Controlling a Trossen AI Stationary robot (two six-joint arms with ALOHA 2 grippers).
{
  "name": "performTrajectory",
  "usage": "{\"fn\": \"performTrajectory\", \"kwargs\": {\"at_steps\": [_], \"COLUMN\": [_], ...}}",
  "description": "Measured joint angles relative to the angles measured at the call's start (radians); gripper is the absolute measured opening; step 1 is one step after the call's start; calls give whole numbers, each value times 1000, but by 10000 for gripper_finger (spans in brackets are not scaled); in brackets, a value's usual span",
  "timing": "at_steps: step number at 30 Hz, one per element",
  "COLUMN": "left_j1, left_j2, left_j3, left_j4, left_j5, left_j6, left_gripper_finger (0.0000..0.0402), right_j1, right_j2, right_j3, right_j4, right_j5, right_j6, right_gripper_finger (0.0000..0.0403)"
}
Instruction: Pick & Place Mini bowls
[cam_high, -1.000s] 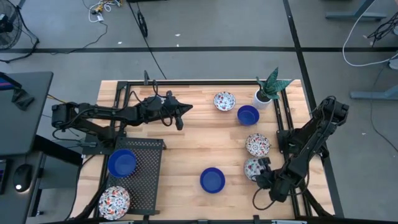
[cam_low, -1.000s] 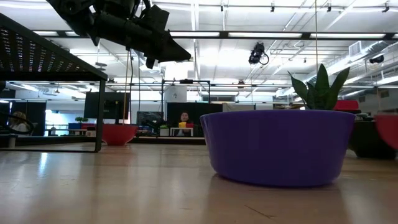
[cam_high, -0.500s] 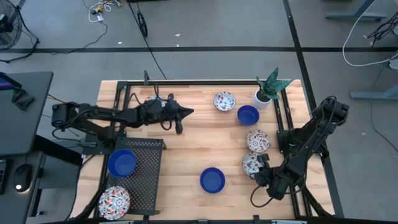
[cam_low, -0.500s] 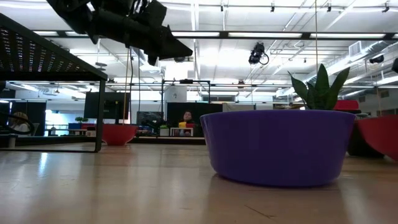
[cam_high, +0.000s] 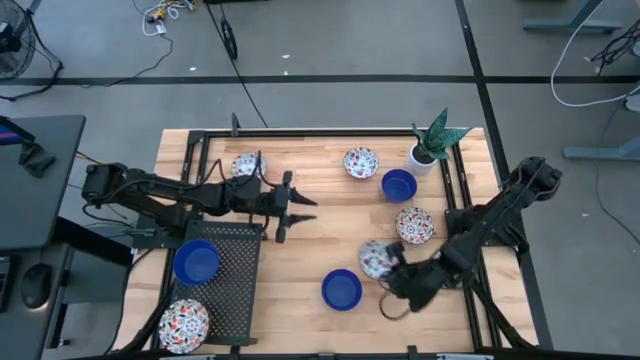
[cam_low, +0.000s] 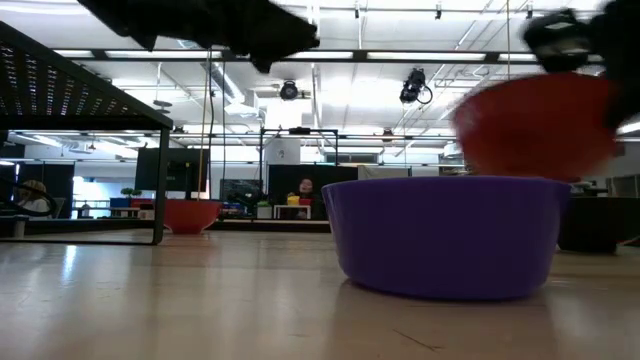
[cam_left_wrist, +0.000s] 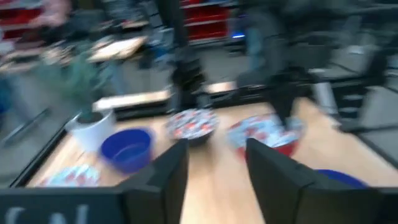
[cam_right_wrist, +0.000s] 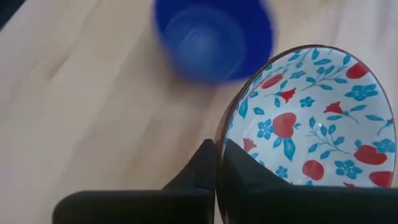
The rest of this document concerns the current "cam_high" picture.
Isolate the black desk monitor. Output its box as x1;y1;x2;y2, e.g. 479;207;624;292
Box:
0;115;36;147

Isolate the white plant pot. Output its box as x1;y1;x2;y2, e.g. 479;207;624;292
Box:
406;143;440;177

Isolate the green snake plant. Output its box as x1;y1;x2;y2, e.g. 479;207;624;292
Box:
410;107;474;162

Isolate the white cable tangle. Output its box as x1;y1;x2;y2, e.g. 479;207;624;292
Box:
141;0;197;39

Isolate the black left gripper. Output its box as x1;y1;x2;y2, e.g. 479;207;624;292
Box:
247;169;319;245

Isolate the black bowl floral inside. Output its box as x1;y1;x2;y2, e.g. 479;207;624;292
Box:
158;298;211;356
394;206;436;246

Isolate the black aluminium table frame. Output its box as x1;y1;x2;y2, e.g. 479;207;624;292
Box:
112;126;539;360

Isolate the black desk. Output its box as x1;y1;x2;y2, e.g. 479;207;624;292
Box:
0;114;87;251

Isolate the white floor cable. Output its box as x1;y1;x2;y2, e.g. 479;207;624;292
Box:
549;0;640;109

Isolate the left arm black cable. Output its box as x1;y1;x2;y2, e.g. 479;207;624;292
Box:
199;149;282;189

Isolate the black floor fan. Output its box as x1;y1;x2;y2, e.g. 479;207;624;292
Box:
0;0;65;101

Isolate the grey desk leg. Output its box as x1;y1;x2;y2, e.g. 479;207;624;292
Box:
563;135;640;162
523;0;624;35

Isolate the red bowl floral inside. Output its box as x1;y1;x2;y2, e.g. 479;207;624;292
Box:
230;151;268;180
358;238;401;281
342;146;380;180

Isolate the black perforated metal shelf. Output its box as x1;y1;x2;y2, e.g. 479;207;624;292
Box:
169;219;268;347

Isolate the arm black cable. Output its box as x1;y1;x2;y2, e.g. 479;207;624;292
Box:
377;289;416;322
199;149;282;189

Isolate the black floor cable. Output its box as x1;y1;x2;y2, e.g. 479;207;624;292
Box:
593;104;640;247
82;34;175;89

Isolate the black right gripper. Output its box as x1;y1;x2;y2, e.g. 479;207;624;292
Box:
382;241;455;314

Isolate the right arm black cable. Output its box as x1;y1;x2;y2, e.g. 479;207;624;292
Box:
377;289;416;322

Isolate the blue plastic bowl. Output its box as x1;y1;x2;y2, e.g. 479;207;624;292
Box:
172;238;221;287
380;168;419;204
320;268;364;312

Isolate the black cable bundle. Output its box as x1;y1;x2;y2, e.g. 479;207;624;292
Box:
589;18;640;77

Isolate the black computer mouse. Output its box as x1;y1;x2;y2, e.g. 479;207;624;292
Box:
19;263;53;311

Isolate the black hanging cable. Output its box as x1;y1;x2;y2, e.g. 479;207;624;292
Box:
204;0;270;129

